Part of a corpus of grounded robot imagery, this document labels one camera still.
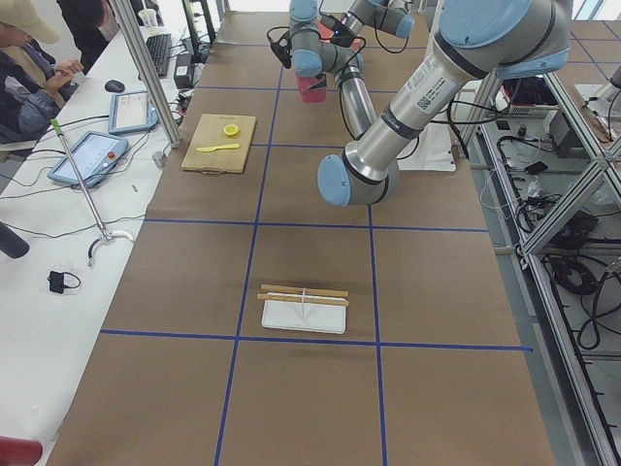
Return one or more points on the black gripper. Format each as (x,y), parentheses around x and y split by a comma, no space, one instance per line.
(343,35)

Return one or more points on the magenta wiping cloth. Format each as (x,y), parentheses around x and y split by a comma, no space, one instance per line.
(313,89)

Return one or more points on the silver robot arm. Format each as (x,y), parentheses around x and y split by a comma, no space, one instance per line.
(512,39)
(391,17)

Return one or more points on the pink plastic bin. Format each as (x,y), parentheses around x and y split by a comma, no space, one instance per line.
(357,44)

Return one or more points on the yellow lemon slice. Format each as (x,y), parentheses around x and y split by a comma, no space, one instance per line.
(231,130)

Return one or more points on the yellow plastic knife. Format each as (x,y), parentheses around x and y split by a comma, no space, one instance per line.
(234,146)

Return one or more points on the bamboo cutting board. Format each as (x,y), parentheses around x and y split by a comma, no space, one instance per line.
(209,133)

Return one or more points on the black power adapter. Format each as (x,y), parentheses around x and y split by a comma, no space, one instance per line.
(184,71)

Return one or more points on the black keyboard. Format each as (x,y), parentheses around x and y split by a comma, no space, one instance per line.
(159,48)

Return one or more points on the paper cup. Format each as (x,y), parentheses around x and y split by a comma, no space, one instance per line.
(148,18)

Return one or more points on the blue teach pendant far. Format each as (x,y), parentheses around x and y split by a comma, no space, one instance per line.
(131,112)

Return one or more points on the blue teach pendant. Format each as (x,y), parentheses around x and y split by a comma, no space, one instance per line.
(131,112)
(95,153)

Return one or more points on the black computer mouse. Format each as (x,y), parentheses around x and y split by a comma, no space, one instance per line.
(114,86)

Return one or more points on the blue teach pendant near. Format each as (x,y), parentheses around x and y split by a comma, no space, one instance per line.
(95,153)

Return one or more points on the white rectangular tray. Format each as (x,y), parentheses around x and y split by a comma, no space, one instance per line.
(304,317)

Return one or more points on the metal reacher grabber stick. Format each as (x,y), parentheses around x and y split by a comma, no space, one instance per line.
(106,235)

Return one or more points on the seated person in cap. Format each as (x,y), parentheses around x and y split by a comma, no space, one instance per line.
(34,86)

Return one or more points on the red cylinder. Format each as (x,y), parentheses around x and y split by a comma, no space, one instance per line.
(19,452)

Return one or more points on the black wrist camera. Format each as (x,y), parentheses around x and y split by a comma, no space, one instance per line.
(281,47)

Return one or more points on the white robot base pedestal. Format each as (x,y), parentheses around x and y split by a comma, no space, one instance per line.
(432,151)

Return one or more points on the aluminium frame post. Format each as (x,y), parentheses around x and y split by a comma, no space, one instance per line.
(136,44)

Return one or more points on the small black strap device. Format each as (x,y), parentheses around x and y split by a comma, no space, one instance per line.
(59,282)

